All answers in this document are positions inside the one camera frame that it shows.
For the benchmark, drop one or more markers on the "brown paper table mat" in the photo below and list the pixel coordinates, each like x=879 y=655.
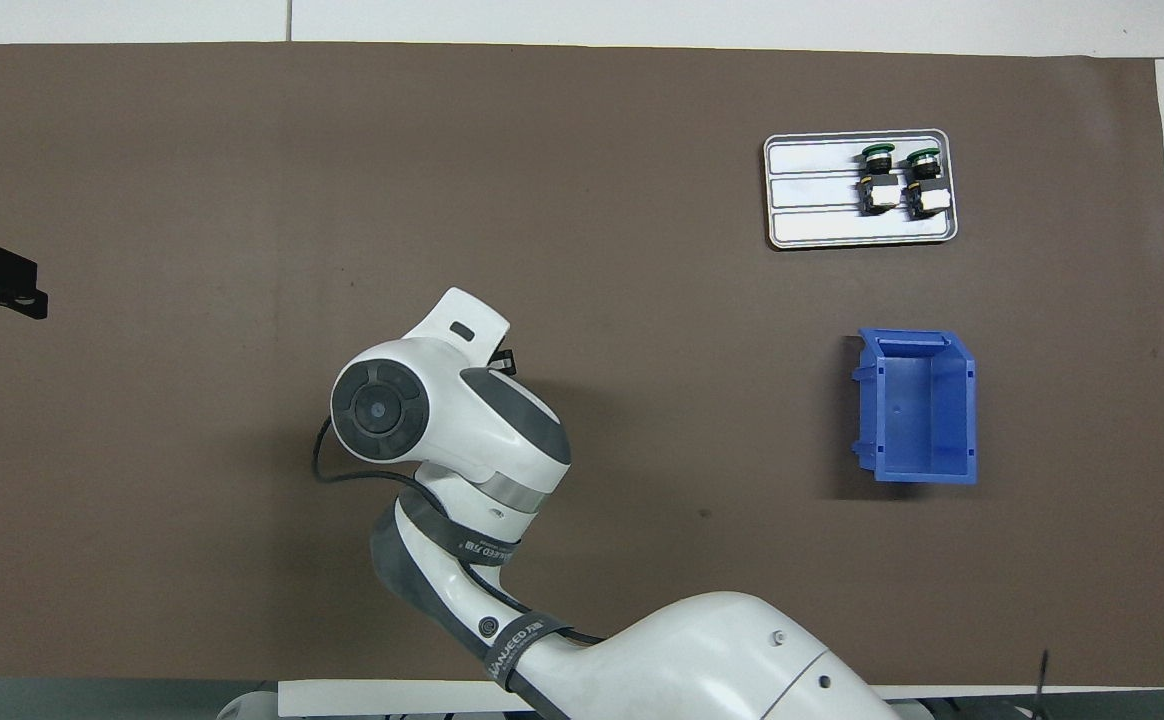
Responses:
x=192 y=500

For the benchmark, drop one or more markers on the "silver metal tray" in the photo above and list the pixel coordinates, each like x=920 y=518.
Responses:
x=812 y=225

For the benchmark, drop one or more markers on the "blue plastic storage bin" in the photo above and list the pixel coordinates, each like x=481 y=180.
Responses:
x=907 y=420

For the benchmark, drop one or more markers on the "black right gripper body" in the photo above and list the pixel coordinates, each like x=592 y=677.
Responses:
x=504 y=362

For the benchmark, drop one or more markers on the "green mushroom push button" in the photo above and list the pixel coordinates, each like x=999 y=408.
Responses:
x=930 y=198
x=880 y=195

